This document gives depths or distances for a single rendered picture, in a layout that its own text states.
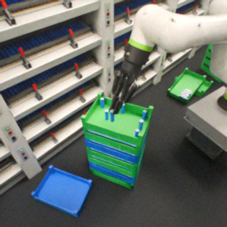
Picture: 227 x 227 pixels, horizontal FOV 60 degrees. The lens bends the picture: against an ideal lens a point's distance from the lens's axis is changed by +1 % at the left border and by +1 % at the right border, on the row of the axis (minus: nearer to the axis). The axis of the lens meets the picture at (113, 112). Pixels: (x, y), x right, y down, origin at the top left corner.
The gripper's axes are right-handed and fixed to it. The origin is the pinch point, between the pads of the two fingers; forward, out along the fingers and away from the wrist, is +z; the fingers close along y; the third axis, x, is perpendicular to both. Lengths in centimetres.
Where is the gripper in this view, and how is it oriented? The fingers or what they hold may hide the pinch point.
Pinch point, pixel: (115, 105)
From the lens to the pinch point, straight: 83.8
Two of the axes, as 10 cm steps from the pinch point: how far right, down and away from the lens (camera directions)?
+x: -7.2, 1.1, -6.9
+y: -6.1, -5.7, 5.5
